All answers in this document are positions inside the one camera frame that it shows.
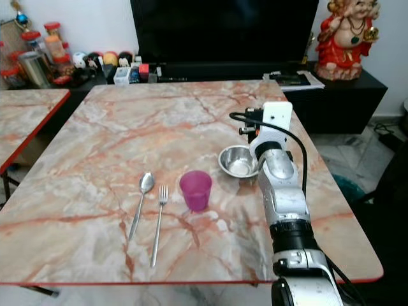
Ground stainless steel bowl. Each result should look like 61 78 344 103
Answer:
218 145 262 180

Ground dark book on papers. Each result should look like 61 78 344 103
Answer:
262 69 326 92

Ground black soundbar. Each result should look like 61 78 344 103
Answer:
156 61 307 81

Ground pink plastic cup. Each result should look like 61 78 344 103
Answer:
178 170 213 212

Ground black flat television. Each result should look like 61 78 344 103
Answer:
130 0 320 66

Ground steel fork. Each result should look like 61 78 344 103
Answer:
150 185 170 269

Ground red laughing buddha figurine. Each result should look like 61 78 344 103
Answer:
314 0 381 82

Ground teal bin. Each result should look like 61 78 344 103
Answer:
333 173 368 206

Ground steel spoon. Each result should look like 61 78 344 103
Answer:
128 171 156 242

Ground small white box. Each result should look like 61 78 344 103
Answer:
113 66 132 86

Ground black table leg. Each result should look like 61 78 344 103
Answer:
3 171 21 206
31 284 62 298

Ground yellow plush toy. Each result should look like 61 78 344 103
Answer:
102 50 119 66

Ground steel tumbler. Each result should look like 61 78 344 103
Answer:
17 51 53 89

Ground black chair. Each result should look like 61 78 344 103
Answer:
351 150 408 306

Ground clear jar red lid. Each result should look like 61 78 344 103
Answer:
23 30 43 54

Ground blue hanging ornament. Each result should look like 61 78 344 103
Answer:
10 0 31 29

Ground white plush toy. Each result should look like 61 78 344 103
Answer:
71 52 87 68

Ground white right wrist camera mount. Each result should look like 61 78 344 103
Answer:
249 101 293 157

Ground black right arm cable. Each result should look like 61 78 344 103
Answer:
229 111 309 198

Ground black floor cables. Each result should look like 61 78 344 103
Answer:
371 120 408 152

